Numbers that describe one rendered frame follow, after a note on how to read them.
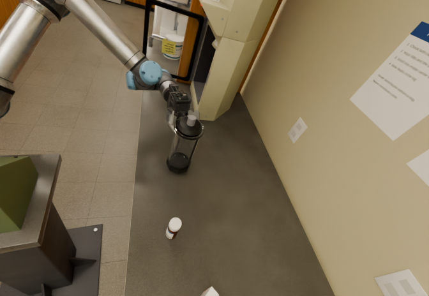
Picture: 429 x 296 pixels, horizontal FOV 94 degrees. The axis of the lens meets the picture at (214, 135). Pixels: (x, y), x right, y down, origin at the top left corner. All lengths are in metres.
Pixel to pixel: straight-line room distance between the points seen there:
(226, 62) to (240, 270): 0.84
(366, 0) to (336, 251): 0.92
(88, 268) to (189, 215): 1.03
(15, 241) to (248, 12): 1.07
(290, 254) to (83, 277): 1.27
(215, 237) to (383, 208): 0.55
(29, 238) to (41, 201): 0.11
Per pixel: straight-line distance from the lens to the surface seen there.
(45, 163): 0.95
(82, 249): 1.76
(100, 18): 0.79
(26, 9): 0.93
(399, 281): 0.87
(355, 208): 0.89
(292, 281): 0.91
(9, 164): 0.74
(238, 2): 0.92
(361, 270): 0.94
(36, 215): 0.85
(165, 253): 0.76
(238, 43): 0.97
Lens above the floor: 1.67
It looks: 42 degrees down
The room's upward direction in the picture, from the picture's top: 24 degrees clockwise
